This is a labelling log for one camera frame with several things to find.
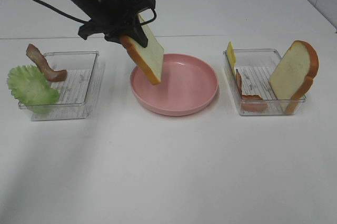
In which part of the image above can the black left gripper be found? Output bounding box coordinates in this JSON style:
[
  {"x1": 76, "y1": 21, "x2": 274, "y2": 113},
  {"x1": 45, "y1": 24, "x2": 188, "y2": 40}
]
[{"x1": 77, "y1": 0, "x2": 156, "y2": 47}]

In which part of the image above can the toast bread slice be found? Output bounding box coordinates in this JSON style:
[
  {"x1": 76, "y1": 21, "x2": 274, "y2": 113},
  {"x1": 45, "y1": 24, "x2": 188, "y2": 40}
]
[
  {"x1": 120, "y1": 24, "x2": 164, "y2": 85},
  {"x1": 269, "y1": 41, "x2": 319, "y2": 114}
]

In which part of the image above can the brown bacon strip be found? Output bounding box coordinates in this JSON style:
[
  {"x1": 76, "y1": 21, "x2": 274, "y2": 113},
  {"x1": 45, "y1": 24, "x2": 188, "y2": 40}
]
[{"x1": 26, "y1": 44, "x2": 67, "y2": 82}]

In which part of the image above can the green lettuce leaf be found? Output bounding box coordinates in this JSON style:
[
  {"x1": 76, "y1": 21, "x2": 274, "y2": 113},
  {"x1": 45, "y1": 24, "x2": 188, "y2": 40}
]
[{"x1": 7, "y1": 65, "x2": 60, "y2": 114}]

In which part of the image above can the pink bacon strip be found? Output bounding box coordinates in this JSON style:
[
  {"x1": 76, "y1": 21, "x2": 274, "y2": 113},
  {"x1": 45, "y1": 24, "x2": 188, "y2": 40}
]
[{"x1": 235, "y1": 69, "x2": 267, "y2": 112}]

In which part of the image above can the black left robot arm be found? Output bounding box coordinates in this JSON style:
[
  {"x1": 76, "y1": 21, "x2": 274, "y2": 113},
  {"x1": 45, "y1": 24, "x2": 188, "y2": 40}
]
[{"x1": 71, "y1": 0, "x2": 156, "y2": 47}]

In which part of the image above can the clear left plastic tray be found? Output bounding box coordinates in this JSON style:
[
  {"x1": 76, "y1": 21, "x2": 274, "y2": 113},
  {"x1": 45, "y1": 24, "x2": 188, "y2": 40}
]
[{"x1": 18, "y1": 51, "x2": 105, "y2": 121}]

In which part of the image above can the clear plastic tray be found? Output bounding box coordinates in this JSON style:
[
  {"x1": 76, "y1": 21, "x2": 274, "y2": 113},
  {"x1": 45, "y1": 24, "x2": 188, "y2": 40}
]
[
  {"x1": 18, "y1": 51, "x2": 105, "y2": 121},
  {"x1": 223, "y1": 48, "x2": 306, "y2": 116}
]

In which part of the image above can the pink round plate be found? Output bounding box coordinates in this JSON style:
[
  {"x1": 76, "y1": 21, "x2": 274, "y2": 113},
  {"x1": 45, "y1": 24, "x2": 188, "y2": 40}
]
[{"x1": 130, "y1": 53, "x2": 219, "y2": 116}]

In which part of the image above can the yellow cheese slice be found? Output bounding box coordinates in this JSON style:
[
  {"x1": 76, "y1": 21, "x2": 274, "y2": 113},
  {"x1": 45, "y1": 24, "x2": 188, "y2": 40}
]
[{"x1": 226, "y1": 42, "x2": 236, "y2": 75}]

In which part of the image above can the clear right plastic tray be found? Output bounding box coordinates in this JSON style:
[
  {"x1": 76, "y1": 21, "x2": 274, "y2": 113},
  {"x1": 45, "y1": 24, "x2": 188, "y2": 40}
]
[{"x1": 223, "y1": 48, "x2": 306, "y2": 116}]

